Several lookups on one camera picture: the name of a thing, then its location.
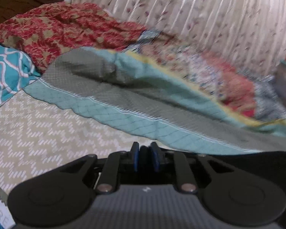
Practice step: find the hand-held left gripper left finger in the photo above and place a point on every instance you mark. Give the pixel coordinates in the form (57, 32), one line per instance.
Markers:
(135, 158)

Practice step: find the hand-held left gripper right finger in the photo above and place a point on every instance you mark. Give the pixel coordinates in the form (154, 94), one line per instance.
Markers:
(155, 158)

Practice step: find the black pants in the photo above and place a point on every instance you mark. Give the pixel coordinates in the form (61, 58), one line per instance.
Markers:
(257, 162)

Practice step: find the patterned striped bedsheet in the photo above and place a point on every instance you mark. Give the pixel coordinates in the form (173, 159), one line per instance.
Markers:
(62, 128)

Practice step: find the floral patchwork quilt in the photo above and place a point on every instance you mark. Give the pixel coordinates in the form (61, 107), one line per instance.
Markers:
(205, 76)

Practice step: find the red floral blanket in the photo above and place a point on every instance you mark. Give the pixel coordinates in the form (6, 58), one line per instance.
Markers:
(69, 28)

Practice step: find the cream floral curtain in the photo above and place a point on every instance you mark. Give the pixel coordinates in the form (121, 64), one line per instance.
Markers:
(205, 14)

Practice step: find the teal lattice pillow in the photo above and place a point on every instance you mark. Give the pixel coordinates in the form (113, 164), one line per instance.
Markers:
(7, 71)

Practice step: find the carved wooden headboard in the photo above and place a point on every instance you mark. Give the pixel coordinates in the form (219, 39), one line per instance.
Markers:
(12, 2)

